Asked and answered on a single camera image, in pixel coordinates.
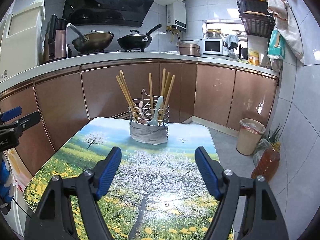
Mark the yellow oil bottle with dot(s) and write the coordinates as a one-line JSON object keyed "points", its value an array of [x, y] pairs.
{"points": [[253, 58]]}

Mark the white hanging plastic bag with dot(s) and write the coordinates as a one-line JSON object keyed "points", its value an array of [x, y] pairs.
{"points": [[292, 35]]}

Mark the grey blue towel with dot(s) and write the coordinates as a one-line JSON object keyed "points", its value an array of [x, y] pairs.
{"points": [[231, 39]]}

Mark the plastic bag with green onions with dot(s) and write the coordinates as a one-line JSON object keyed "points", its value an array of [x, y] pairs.
{"points": [[275, 135]]}

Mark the beige trash bin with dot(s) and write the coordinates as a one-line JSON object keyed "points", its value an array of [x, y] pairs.
{"points": [[247, 142]]}

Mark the brown kitchen base cabinets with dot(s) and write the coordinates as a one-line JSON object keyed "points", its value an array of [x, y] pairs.
{"points": [[212, 92]]}

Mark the gas stove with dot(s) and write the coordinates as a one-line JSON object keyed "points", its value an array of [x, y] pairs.
{"points": [[87, 52]]}

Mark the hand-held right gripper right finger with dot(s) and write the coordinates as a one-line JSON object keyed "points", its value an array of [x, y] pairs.
{"points": [[208, 172]]}

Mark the group of wooden chopsticks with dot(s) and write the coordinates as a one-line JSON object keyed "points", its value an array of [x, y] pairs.
{"points": [[123, 86]]}

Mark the white microwave oven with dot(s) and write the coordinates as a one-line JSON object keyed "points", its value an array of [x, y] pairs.
{"points": [[211, 47]]}

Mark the white wall water heater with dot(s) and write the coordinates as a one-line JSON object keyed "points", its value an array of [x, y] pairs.
{"points": [[177, 15]]}

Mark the large amber oil bottle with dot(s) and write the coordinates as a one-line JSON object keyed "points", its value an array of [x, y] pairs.
{"points": [[266, 162]]}

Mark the rose gold thermos jug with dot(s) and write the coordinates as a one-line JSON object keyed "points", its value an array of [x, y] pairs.
{"points": [[60, 45]]}

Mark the brown rice cooker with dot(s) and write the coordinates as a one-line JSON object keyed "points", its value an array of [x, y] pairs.
{"points": [[188, 50]]}

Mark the pink plastic spoon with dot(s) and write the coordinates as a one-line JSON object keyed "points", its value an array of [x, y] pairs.
{"points": [[142, 110]]}

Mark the teal tissue pack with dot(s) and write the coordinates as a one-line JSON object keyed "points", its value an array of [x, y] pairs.
{"points": [[275, 45]]}

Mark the white bowl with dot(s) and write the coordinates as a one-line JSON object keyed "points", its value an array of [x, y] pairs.
{"points": [[175, 52]]}

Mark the kitchen window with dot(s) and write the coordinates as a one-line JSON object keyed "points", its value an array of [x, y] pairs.
{"points": [[225, 26]]}

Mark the cream white countertop appliance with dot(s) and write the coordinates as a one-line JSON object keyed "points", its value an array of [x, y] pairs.
{"points": [[22, 42]]}

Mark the black wall rack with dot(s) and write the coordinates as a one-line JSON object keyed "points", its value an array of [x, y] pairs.
{"points": [[252, 5]]}

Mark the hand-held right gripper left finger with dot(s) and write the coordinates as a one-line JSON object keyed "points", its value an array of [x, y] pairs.
{"points": [[108, 172]]}

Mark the black wok with lid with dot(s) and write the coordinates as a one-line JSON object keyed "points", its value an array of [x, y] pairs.
{"points": [[132, 42]]}

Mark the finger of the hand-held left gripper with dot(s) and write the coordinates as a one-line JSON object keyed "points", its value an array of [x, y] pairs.
{"points": [[30, 120], [11, 113]]}

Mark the steel pot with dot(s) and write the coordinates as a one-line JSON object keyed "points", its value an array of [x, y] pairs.
{"points": [[214, 34]]}

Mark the black glass range hood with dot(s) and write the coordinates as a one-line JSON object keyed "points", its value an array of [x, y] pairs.
{"points": [[112, 0]]}

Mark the light blue plastic spoon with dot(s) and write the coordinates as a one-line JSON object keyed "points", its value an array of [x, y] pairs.
{"points": [[157, 107]]}

